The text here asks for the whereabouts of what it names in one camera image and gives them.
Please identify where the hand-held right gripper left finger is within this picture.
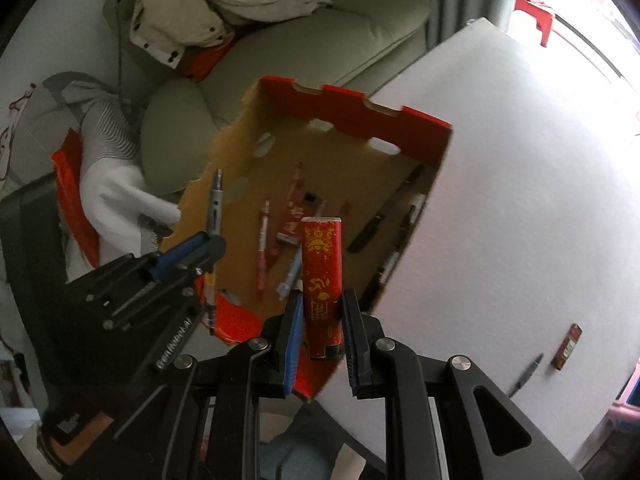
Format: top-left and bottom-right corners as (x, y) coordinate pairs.
(85, 290), (306, 480)

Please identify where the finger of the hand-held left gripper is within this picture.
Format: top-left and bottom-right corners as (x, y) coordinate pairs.
(142, 231), (211, 281)
(150, 235), (227, 373)

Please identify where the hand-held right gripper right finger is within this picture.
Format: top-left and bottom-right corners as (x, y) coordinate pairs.
(341, 287), (583, 480)

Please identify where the grey yellow pen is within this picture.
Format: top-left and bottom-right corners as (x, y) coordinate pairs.
(201, 168), (224, 337)

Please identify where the light blue pen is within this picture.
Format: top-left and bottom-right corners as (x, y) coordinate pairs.
(276, 244), (304, 302)

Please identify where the tall red lighter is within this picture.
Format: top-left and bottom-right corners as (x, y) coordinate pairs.
(300, 216), (346, 362)

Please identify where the black marker pen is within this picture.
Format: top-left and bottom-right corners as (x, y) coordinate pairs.
(346, 167), (423, 255)

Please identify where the red cardboard box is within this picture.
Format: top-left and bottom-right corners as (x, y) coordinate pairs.
(159, 75), (453, 403)

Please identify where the person's leg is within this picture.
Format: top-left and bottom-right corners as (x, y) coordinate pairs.
(257, 402), (351, 480)

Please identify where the black furniture piece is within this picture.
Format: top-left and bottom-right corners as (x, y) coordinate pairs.
(0, 174), (71, 341)

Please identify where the grey striped white cloth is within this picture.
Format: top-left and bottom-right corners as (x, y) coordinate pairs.
(42, 72), (182, 257)

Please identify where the white printed cloth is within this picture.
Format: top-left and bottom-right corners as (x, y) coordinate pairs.
(0, 82), (86, 201)

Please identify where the grey grip clear pen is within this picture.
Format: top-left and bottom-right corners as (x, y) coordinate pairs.
(509, 353), (544, 397)

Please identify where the orange cloth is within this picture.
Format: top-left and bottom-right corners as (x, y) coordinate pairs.
(174, 35), (237, 84)

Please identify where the dark red patterned packet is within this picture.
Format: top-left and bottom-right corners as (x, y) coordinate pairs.
(554, 323), (584, 372)

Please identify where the grey green sofa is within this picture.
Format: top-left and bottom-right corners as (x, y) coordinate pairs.
(102, 0), (433, 198)

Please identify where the beige jacket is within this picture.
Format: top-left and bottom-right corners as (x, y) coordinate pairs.
(129, 0), (236, 69)

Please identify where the pink plastic stool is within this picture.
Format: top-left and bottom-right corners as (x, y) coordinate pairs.
(611, 360), (640, 433)

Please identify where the red plastic stool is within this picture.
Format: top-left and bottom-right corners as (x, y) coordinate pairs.
(515, 0), (557, 48)

